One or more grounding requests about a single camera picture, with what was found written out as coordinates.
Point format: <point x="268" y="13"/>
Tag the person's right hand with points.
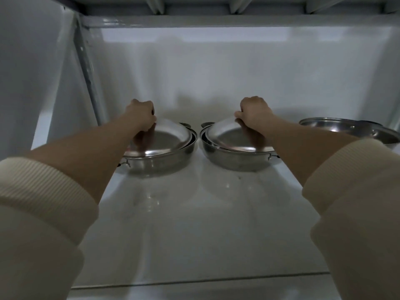
<point x="254" y="110"/>

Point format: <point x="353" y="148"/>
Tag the person's left hand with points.
<point x="140" y="112"/>

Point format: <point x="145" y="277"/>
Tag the person's left fingers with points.
<point x="152" y="121"/>

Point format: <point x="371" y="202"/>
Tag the person's right thumb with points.
<point x="238" y="115"/>

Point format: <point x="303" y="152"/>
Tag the stainless steel pot lid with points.
<point x="229" y="137"/>
<point x="170" y="137"/>

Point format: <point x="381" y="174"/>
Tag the person's right forearm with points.
<point x="300" y="143"/>

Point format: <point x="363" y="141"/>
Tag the person's left forearm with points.
<point x="93" y="153"/>

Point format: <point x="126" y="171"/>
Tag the white metal rack upright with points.
<point x="89" y="78"/>

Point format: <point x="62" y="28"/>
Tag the white metal rack shelf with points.
<point x="237" y="10"/>

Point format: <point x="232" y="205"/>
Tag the wide stainless steel pan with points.
<point x="350" y="129"/>

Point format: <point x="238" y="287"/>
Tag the cream ribbed left sleeve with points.
<point x="40" y="221"/>

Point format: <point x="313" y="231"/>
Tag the cream ribbed sleeve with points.
<point x="359" y="209"/>
<point x="40" y="221"/>

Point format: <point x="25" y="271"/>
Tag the cream ribbed right sleeve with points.
<point x="359" y="209"/>

